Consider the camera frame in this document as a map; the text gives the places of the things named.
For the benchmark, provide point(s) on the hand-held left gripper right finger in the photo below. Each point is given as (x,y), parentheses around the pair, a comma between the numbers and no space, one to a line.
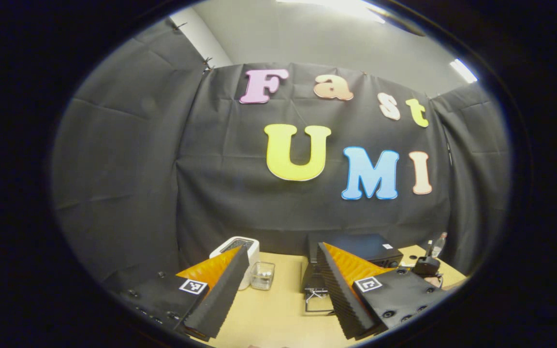
(336,295)

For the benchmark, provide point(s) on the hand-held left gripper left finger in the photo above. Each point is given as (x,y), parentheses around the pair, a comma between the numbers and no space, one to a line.
(223,295)

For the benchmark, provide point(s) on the black electric oven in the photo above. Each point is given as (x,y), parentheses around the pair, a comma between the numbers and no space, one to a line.
(365,246)

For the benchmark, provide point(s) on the clear plastic bottle red label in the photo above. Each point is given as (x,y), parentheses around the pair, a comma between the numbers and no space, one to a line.
(440,244)

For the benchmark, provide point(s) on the clear square holder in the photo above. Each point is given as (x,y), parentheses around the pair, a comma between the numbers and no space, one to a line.
(262,276)

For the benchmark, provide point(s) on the white toaster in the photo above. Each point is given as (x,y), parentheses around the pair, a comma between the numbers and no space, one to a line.
(252,251)

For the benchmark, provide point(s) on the black backdrop cloth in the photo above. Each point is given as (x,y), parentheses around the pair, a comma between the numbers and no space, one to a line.
(211,193)

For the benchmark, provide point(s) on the small ceiling light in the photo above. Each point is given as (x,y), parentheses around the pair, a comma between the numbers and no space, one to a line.
(463,70)

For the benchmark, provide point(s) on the large ceiling light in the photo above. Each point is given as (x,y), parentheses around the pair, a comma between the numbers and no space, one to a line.
(336,6)

